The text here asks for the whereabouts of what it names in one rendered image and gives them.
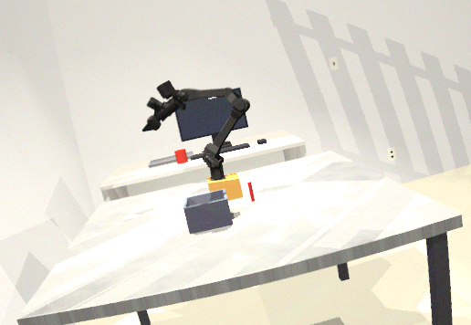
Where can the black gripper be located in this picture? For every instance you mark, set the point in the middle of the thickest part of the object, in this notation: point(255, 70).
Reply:
point(153, 122)

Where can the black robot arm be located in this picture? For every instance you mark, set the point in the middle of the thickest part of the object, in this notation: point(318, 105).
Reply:
point(211, 152)

